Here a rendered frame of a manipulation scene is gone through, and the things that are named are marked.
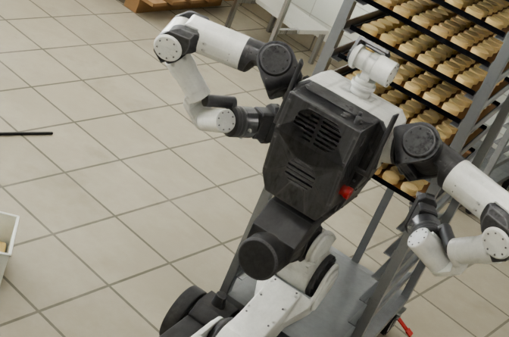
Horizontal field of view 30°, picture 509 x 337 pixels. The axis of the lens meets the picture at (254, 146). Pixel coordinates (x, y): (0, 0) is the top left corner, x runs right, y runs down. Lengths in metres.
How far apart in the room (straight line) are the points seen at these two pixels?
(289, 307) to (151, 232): 0.95
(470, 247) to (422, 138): 0.28
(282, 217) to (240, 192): 1.66
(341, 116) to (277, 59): 0.25
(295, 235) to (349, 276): 1.17
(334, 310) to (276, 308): 0.58
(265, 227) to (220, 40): 0.48
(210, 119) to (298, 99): 0.40
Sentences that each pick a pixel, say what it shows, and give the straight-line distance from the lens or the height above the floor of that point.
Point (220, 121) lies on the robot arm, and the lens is 2.52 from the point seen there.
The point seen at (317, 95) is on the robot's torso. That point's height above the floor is 1.11.
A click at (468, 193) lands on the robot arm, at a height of 1.07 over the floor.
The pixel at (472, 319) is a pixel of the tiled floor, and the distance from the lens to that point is 3.97.
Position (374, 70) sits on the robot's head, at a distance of 2.31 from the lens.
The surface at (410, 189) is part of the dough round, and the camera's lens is 2.78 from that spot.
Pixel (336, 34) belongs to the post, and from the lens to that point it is 2.72.
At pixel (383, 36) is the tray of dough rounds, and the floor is 1.15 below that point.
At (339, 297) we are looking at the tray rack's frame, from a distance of 3.38.
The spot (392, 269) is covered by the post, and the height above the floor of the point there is 0.56.
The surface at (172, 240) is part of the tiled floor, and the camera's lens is 3.56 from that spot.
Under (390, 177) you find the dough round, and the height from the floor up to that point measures 0.79.
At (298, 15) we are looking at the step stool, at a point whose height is 0.24.
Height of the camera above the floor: 1.92
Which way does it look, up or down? 26 degrees down
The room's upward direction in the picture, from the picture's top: 22 degrees clockwise
